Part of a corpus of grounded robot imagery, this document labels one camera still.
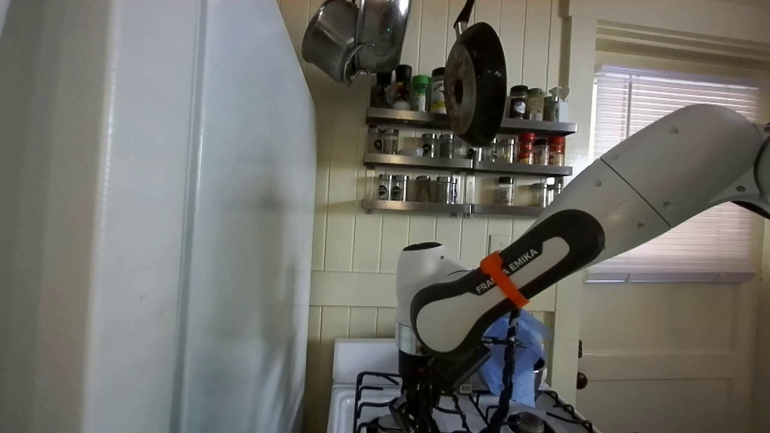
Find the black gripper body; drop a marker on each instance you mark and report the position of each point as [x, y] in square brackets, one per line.
[418, 381]

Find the blue striped towel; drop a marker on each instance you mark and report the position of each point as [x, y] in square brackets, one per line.
[529, 362]

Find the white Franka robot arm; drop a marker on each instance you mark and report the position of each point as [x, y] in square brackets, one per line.
[640, 183]

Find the white gas stove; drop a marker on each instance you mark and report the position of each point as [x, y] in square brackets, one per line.
[361, 362]

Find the round stove burner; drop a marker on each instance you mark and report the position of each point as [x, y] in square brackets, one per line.
[529, 424]

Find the black door lock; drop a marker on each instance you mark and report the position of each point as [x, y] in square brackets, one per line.
[579, 381]

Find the white panel door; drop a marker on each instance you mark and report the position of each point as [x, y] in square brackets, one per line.
[664, 362]

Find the red spice jar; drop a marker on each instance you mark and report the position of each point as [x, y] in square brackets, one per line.
[524, 146]
[557, 150]

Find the green lid spice jar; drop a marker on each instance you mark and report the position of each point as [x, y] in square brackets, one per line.
[418, 91]

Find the white refrigerator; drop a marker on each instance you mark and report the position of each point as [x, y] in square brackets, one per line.
[160, 240]

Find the dark spice jar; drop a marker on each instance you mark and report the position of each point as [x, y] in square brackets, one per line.
[400, 86]

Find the black frying pan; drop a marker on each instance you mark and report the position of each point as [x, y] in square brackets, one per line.
[475, 86]

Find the steel pot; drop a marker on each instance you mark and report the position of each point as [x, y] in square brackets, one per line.
[351, 37]

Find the white window blind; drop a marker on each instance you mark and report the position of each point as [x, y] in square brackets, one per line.
[682, 96]

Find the metal wall spice rack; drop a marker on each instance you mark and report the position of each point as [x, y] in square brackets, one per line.
[423, 164]

